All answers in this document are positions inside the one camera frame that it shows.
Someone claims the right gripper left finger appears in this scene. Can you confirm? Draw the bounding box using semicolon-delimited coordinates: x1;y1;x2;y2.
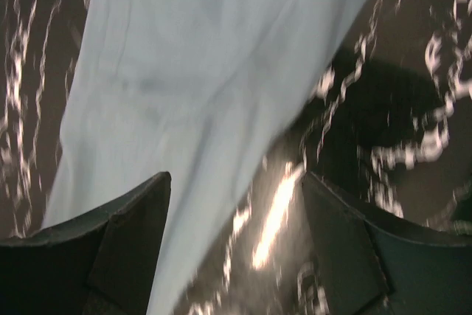
1;172;171;315

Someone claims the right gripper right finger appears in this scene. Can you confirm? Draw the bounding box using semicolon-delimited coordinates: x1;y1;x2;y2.
302;173;471;314

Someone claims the grey-blue t shirt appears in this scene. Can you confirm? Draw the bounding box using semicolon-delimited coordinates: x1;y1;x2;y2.
43;0;366;314

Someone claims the green plastic tray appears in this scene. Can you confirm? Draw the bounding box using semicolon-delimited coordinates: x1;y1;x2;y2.
451;191;471;235

